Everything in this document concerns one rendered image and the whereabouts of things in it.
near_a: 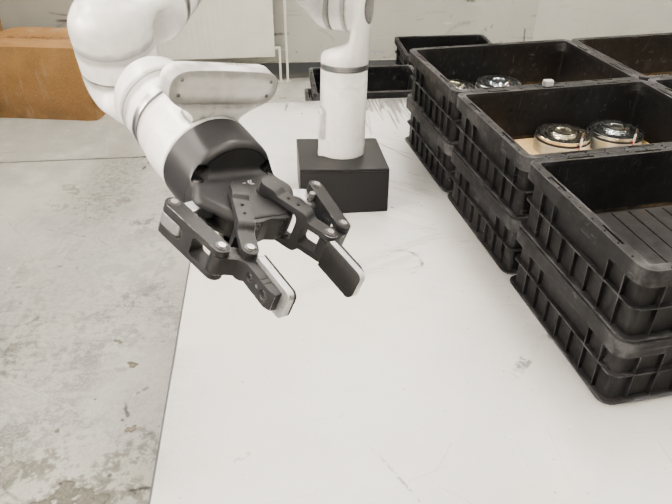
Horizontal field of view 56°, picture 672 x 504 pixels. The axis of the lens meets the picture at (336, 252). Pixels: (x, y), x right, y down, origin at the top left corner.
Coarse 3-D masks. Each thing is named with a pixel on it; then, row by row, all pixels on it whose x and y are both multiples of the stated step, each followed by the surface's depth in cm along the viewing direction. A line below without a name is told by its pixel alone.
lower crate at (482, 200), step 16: (464, 176) 119; (464, 192) 121; (480, 192) 113; (464, 208) 123; (480, 208) 116; (496, 208) 107; (480, 224) 117; (496, 224) 109; (512, 224) 102; (480, 240) 116; (496, 240) 111; (512, 240) 105; (496, 256) 111; (512, 256) 106; (512, 272) 107
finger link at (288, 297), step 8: (264, 256) 40; (264, 264) 40; (272, 264) 40; (272, 272) 39; (272, 280) 39; (280, 280) 39; (280, 288) 39; (288, 288) 39; (288, 296) 38; (280, 304) 39; (288, 304) 39; (280, 312) 39; (288, 312) 39
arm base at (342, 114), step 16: (320, 80) 122; (336, 80) 118; (352, 80) 118; (320, 96) 123; (336, 96) 120; (352, 96) 120; (320, 112) 123; (336, 112) 121; (352, 112) 121; (320, 128) 125; (336, 128) 123; (352, 128) 123; (320, 144) 126; (336, 144) 124; (352, 144) 125
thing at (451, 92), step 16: (416, 48) 143; (432, 48) 143; (448, 48) 144; (464, 48) 145; (576, 48) 145; (416, 64) 139; (608, 64) 134; (432, 80) 130; (448, 80) 125; (592, 80) 125; (608, 80) 125; (448, 96) 122
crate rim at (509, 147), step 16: (624, 80) 125; (640, 80) 125; (464, 96) 117; (480, 96) 119; (464, 112) 116; (480, 112) 111; (480, 128) 109; (496, 128) 105; (496, 144) 104; (512, 144) 99; (656, 144) 99; (512, 160) 99; (528, 160) 95
